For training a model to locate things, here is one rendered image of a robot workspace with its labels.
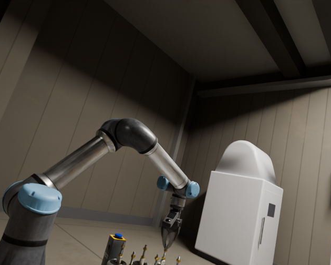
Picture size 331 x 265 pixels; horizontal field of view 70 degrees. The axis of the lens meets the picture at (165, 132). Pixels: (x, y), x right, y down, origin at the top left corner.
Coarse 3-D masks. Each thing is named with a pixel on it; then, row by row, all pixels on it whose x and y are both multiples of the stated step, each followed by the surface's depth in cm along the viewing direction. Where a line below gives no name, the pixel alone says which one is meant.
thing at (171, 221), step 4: (172, 212) 122; (176, 212) 122; (168, 216) 119; (172, 216) 119; (176, 216) 120; (164, 220) 115; (168, 220) 115; (172, 220) 116; (164, 224) 114; (168, 224) 114; (172, 224) 116
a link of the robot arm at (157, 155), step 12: (132, 120) 93; (120, 132) 92; (132, 132) 90; (144, 132) 92; (132, 144) 92; (144, 144) 91; (156, 144) 94; (156, 156) 96; (168, 156) 101; (168, 168) 100; (168, 180) 106; (180, 180) 105; (180, 192) 110; (192, 192) 107
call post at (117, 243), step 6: (108, 240) 126; (114, 240) 121; (120, 240) 123; (114, 246) 121; (120, 246) 122; (108, 252) 121; (114, 252) 120; (108, 258) 119; (114, 258) 120; (102, 264) 122
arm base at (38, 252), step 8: (8, 240) 62; (16, 240) 62; (0, 248) 62; (8, 248) 61; (16, 248) 62; (24, 248) 62; (32, 248) 63; (40, 248) 66; (0, 256) 61; (8, 256) 61; (16, 256) 61; (24, 256) 62; (32, 256) 63; (40, 256) 65; (0, 264) 60; (8, 264) 60; (16, 264) 60; (24, 264) 61; (32, 264) 63; (40, 264) 67
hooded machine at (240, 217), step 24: (240, 144) 280; (216, 168) 291; (240, 168) 270; (264, 168) 268; (216, 192) 275; (240, 192) 256; (264, 192) 243; (216, 216) 265; (240, 216) 248; (264, 216) 245; (216, 240) 256; (240, 240) 239; (264, 240) 246; (240, 264) 232; (264, 264) 247
